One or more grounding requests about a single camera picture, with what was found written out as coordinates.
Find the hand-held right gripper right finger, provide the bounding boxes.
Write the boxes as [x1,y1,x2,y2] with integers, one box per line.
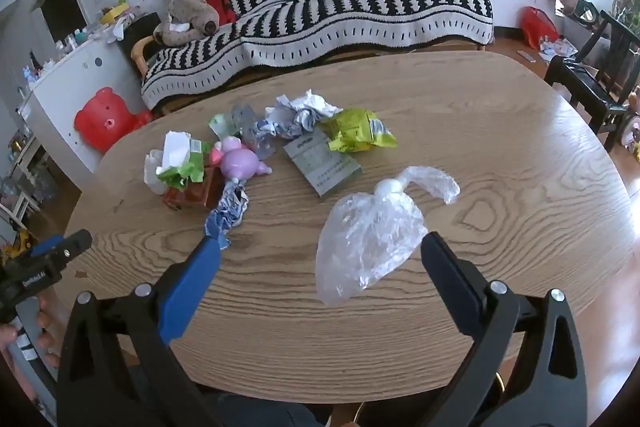
[420,232,588,427]

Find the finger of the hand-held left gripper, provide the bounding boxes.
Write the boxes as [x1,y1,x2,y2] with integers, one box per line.
[25,234,68,260]
[47,229,94,273]

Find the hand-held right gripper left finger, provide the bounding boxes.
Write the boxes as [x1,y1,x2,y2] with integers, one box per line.
[55,234,223,427]

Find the blue silver wrapper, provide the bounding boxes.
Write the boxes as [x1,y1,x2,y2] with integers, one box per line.
[204,182,250,250]

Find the clear plastic bag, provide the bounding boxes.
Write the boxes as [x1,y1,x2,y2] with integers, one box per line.
[315,166,461,307]

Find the brown box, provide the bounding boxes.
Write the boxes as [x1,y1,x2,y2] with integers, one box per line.
[162,167,226,212]

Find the purple pig toy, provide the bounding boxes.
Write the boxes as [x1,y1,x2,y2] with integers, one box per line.
[207,136,273,182]

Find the grey paper packet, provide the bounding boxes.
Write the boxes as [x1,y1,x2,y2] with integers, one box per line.
[282,129,363,198]

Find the yellow green snack bag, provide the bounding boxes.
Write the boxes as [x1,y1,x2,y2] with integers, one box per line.
[319,108,399,154]

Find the white paper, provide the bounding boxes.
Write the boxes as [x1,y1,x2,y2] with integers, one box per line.
[255,89,343,141]

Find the person's left hand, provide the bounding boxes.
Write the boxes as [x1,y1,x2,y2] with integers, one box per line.
[0,296,62,369]

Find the yellow toy vehicle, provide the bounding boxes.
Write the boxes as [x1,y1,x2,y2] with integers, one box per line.
[0,229,37,264]

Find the white shelf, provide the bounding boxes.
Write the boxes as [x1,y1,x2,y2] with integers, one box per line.
[0,137,56,228]

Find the red bear stool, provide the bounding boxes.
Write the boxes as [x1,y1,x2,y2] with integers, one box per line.
[74,87,151,154]

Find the person's dark trousers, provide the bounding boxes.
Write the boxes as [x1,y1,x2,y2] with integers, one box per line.
[215,394,332,427]

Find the white cabinet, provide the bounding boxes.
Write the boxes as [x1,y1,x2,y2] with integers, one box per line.
[15,14,151,175]

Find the wooden sofa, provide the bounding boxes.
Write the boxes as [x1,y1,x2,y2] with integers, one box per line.
[131,0,496,118]

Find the group of small bottles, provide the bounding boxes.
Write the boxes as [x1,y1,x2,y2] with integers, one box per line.
[54,27,92,54]

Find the dark cloth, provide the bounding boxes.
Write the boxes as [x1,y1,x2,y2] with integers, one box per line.
[120,12,162,58]

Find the yellow green toy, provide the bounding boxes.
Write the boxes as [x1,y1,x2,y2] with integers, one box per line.
[100,0,132,25]

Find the black wooden chair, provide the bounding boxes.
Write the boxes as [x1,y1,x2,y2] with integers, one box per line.
[544,9,640,152]

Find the scattered papers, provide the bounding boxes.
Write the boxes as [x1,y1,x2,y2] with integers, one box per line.
[537,34,578,64]

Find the brown plush toy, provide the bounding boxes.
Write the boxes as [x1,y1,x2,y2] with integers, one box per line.
[152,0,219,46]

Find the red bag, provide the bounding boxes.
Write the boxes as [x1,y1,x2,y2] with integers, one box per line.
[520,6,560,50]

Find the red cushion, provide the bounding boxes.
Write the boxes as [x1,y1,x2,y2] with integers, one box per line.
[199,0,238,25]

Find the black white striped blanket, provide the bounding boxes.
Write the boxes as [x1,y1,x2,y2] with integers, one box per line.
[140,0,495,110]

